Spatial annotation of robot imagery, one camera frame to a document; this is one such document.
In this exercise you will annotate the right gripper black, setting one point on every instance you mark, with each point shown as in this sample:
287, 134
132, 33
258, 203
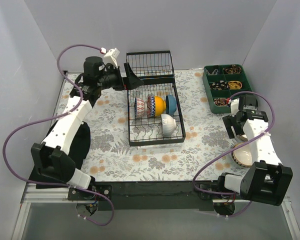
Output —
231, 121

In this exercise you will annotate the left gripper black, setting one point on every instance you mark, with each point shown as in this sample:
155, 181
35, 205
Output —
125, 78

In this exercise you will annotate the blue patterned bowl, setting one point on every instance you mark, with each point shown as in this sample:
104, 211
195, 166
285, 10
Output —
140, 107

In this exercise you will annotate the red patterned bowl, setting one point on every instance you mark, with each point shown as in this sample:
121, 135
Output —
151, 106

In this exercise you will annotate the yellow bowl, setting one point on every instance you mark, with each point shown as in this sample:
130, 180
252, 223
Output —
160, 106

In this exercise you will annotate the black wire dish rack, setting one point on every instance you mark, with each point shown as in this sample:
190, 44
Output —
156, 69

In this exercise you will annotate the blue ceramic bowl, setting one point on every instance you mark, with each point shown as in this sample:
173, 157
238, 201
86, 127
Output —
171, 104

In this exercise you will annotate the plain white bowl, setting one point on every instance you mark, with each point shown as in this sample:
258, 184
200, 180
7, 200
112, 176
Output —
168, 125

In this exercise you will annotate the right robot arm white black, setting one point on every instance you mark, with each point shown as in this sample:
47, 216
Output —
267, 180

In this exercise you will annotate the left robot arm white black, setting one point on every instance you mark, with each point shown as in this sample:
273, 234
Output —
51, 156

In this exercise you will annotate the yellow bands in tray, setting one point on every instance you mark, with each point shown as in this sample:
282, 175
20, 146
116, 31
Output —
235, 85

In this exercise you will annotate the white bowl patterned rim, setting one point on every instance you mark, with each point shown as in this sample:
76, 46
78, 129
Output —
242, 156

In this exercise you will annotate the green compartment organizer tray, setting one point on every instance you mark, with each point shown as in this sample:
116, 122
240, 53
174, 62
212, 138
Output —
221, 82

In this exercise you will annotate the black cloth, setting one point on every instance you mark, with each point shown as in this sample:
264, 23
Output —
78, 151

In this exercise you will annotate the black front base bar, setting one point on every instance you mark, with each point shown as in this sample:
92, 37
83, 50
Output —
155, 195

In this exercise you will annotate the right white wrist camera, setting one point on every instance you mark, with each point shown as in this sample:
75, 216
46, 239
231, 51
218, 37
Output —
234, 106

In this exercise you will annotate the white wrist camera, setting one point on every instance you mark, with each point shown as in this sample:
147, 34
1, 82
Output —
110, 56
234, 106

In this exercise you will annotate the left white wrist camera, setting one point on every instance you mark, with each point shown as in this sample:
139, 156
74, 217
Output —
110, 56

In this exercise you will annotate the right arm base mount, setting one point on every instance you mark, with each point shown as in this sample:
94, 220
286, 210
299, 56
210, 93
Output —
225, 209

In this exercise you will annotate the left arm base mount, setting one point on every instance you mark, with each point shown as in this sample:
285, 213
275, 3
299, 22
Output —
89, 202

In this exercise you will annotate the aluminium frame rail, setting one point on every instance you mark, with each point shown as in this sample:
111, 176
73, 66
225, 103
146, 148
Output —
46, 214

